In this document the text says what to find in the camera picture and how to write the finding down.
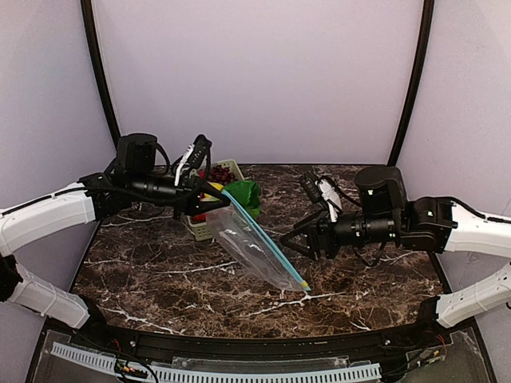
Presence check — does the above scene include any clear zip top bag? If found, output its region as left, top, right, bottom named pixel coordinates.
left=206, top=191, right=311, bottom=292

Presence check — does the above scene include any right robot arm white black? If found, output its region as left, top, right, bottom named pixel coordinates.
left=280, top=165, right=510, bottom=260

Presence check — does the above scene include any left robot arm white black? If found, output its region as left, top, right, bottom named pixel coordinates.
left=1, top=133, right=230, bottom=330

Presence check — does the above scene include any yellow lemon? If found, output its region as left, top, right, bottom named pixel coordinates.
left=210, top=183, right=224, bottom=192

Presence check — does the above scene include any orange red chili pepper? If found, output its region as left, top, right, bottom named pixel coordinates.
left=191, top=213, right=207, bottom=223

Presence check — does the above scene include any dark red grapes bunch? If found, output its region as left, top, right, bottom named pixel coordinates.
left=198, top=165, right=239, bottom=186

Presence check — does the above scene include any beige plastic basket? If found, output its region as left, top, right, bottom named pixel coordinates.
left=184, top=160, right=244, bottom=241

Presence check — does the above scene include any green bok choy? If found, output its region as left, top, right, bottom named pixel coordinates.
left=224, top=180, right=261, bottom=219

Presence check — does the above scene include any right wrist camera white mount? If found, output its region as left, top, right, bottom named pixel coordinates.
left=299, top=172, right=343, bottom=223

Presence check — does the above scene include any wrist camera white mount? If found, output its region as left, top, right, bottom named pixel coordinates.
left=172, top=134, right=212, bottom=186
left=299, top=172, right=343, bottom=223

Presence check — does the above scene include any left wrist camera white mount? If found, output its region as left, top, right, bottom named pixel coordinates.
left=172, top=134, right=212, bottom=186

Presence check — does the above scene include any white slotted cable duct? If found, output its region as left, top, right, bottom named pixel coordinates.
left=50, top=342, right=382, bottom=382

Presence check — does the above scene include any black curved front rail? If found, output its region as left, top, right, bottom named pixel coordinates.
left=72, top=325, right=446, bottom=370

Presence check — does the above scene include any left black frame post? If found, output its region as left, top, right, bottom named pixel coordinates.
left=80, top=0, right=121, bottom=146

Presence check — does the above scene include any black frame post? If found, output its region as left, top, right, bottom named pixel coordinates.
left=386, top=0, right=435, bottom=167
left=80, top=0, right=121, bottom=146

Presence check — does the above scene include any right black frame post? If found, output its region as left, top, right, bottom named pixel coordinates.
left=386, top=0, right=435, bottom=167

